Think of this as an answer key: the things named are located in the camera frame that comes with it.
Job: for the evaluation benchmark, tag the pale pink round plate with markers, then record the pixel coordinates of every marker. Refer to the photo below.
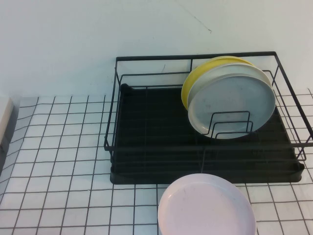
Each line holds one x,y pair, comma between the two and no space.
205,208

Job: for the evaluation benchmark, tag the yellow round plate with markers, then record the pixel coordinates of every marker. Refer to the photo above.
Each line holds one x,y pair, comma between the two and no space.
189,85

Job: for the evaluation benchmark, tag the beige grey panel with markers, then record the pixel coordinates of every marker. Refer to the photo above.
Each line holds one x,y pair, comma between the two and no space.
5,117

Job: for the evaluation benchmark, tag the black plastic drip tray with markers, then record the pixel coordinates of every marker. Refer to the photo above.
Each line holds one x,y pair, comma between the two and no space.
159,122

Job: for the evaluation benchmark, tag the cream round plate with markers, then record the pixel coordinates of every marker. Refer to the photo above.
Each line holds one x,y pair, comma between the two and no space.
244,69

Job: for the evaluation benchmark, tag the pale grey round plate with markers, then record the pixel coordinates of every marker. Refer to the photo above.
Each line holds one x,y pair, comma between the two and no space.
232,98

